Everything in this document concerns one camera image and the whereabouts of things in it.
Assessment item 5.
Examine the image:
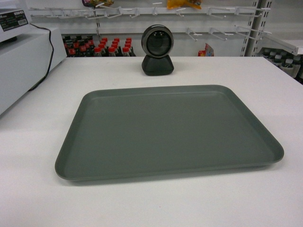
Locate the black round barcode scanner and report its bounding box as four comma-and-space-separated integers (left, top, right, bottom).
141, 25, 174, 76

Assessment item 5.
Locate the white cash register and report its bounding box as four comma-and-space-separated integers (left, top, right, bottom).
0, 7, 67, 113

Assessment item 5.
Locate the red snack pouch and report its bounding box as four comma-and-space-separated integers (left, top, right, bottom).
198, 43, 214, 57

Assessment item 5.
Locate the grey silver serving tray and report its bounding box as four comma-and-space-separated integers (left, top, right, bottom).
55, 85, 284, 181

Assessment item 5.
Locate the black register power cable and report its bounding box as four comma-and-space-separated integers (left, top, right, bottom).
28, 23, 53, 92

